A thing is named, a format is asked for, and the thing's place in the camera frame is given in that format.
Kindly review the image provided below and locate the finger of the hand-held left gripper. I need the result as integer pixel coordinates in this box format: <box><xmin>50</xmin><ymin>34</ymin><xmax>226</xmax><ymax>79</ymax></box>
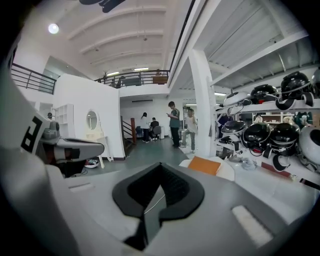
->
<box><xmin>49</xmin><ymin>158</ymin><xmax>87</xmax><ymax>178</ymax></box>
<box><xmin>53</xmin><ymin>138</ymin><xmax>105</xmax><ymax>162</ymax></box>

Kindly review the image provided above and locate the orange pillowcase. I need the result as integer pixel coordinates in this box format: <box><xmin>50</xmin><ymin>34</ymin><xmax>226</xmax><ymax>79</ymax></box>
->
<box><xmin>187</xmin><ymin>155</ymin><xmax>222</xmax><ymax>176</ymax></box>

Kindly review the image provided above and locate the grey coiled cable bundle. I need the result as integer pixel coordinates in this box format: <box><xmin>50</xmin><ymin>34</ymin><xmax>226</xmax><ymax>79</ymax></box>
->
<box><xmin>240</xmin><ymin>159</ymin><xmax>259</xmax><ymax>172</ymax></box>

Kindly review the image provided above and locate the black mezzanine railing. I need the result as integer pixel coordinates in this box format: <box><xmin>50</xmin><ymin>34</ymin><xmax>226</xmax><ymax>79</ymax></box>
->
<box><xmin>94</xmin><ymin>69</ymin><xmax>171</xmax><ymax>88</ymax></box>

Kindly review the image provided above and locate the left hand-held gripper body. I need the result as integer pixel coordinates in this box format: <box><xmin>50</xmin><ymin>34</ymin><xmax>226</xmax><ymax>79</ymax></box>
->
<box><xmin>0</xmin><ymin>72</ymin><xmax>73</xmax><ymax>256</ymax></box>

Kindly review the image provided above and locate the white cubby bookcase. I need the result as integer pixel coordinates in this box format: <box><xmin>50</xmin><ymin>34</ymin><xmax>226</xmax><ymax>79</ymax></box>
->
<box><xmin>51</xmin><ymin>103</ymin><xmax>75</xmax><ymax>139</ymax></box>

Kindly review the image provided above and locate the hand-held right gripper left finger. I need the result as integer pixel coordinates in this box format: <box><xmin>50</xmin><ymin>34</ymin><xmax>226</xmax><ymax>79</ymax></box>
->
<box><xmin>46</xmin><ymin>162</ymin><xmax>165</xmax><ymax>256</ymax></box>

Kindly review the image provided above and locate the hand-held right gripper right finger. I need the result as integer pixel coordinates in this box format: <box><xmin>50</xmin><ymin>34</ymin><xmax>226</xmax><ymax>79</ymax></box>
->
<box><xmin>144</xmin><ymin>162</ymin><xmax>293</xmax><ymax>256</ymax></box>

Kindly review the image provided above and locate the white vanity table oval mirror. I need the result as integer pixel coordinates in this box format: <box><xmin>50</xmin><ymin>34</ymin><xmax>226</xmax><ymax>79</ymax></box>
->
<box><xmin>85</xmin><ymin>109</ymin><xmax>115</xmax><ymax>163</ymax></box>

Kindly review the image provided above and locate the brown wooden stair railing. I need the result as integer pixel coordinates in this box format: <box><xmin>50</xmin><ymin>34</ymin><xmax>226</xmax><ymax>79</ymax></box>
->
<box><xmin>120</xmin><ymin>115</ymin><xmax>138</xmax><ymax>151</ymax></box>

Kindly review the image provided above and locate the white square pillar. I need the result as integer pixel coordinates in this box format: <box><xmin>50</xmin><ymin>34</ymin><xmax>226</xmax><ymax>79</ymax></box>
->
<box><xmin>188</xmin><ymin>48</ymin><xmax>217</xmax><ymax>156</ymax></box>

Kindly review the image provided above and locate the black balcony railing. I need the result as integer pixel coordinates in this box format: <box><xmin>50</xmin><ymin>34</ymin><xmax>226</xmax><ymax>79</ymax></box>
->
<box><xmin>11</xmin><ymin>62</ymin><xmax>57</xmax><ymax>95</ymax></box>

